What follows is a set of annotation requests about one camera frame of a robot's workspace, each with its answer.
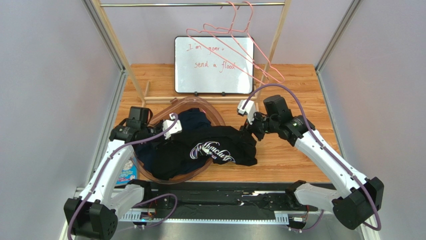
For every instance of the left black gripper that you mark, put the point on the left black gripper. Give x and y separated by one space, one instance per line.
163 140

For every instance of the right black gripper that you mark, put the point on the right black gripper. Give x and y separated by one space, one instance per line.
254 126

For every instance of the black floral t-shirt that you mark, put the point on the black floral t-shirt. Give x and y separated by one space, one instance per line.
189 150

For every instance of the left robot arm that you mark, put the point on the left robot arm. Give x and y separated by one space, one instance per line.
95 213

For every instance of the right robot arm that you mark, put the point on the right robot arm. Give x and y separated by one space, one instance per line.
355 197

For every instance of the transparent brown plastic basin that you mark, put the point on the transparent brown plastic basin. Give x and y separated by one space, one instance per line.
178 106

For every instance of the navy blue garment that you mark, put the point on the navy blue garment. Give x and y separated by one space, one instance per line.
191 119

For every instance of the blue illustrated booklet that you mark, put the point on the blue illustrated booklet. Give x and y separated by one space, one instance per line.
129 172

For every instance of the whiteboard with red writing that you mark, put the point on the whiteboard with red writing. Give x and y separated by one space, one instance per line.
196 70

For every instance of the metal hanging rod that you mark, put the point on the metal hanging rod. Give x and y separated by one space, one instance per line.
212 4

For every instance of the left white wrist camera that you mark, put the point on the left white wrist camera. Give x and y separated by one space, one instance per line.
171 126

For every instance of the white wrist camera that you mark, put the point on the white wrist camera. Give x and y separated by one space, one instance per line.
171 126
247 108

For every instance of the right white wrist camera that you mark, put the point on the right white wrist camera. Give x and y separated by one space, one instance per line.
247 108

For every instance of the wooden clothes rack frame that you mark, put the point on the wooden clothes rack frame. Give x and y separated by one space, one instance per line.
256 94

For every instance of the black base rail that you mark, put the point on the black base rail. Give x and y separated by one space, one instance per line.
221 202

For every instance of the left aluminium frame post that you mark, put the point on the left aluminium frame post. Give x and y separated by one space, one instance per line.
107 33

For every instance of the aluminium frame post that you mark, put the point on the aluminium frame post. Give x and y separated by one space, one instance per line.
340 30
107 33

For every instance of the right aluminium frame post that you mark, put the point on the right aluminium frame post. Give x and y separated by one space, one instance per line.
340 30

